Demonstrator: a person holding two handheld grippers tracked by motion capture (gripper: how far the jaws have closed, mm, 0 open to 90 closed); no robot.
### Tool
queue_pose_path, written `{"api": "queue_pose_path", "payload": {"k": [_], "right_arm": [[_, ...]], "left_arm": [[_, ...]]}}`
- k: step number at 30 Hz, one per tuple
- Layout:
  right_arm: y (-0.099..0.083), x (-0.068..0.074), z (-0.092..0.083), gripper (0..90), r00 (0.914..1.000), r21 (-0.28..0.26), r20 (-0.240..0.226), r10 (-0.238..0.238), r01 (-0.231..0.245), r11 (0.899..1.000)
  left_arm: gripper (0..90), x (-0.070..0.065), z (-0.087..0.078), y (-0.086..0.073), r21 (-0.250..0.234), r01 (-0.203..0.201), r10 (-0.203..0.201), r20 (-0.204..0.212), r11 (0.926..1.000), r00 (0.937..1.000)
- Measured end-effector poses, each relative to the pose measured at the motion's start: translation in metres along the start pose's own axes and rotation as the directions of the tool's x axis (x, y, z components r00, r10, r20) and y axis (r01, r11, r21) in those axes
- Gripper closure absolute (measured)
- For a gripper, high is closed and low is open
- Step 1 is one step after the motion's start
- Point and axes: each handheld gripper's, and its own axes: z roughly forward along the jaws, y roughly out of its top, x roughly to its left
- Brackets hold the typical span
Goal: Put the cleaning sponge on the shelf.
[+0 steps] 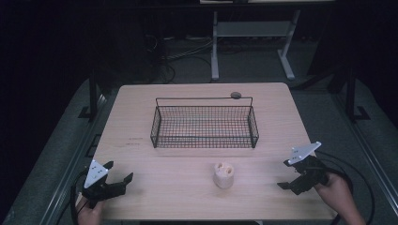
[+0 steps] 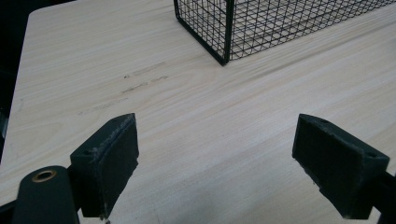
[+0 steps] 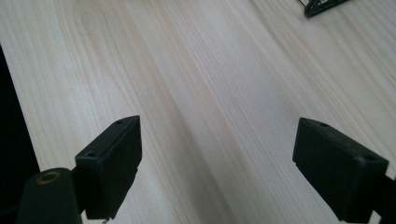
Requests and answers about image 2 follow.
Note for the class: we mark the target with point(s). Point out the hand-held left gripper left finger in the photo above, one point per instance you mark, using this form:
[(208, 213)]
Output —
[(106, 165)]

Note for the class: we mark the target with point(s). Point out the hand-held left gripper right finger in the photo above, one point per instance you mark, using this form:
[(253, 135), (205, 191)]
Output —
[(336, 161)]

